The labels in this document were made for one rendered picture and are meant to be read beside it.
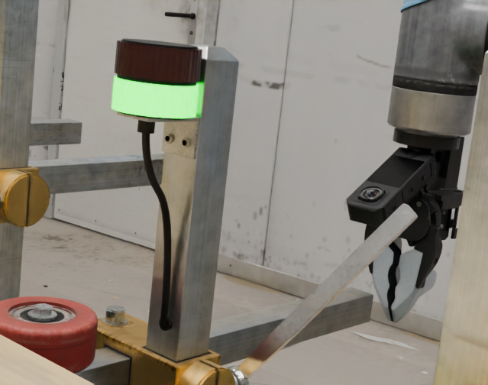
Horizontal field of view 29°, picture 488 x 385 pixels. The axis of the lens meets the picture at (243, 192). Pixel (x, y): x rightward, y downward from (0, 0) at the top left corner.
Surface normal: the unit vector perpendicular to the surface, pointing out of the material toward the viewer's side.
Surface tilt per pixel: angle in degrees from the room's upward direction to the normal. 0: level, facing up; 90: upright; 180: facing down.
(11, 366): 0
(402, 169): 28
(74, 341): 90
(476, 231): 90
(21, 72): 90
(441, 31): 92
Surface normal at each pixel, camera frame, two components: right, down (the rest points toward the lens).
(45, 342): 0.29, 0.21
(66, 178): 0.73, 0.21
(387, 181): -0.21, -0.82
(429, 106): -0.20, 0.16
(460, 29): -0.40, 0.18
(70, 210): -0.59, 0.09
